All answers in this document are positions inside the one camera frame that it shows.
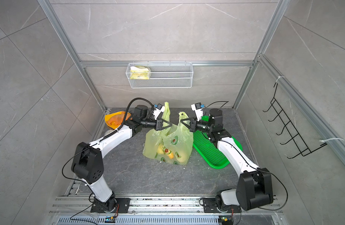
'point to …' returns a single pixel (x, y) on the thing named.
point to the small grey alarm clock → (108, 131)
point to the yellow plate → (110, 116)
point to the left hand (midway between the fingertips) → (172, 123)
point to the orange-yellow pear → (171, 156)
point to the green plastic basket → (209, 151)
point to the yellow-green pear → (160, 150)
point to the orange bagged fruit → (118, 119)
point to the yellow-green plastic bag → (173, 145)
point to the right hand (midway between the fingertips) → (182, 121)
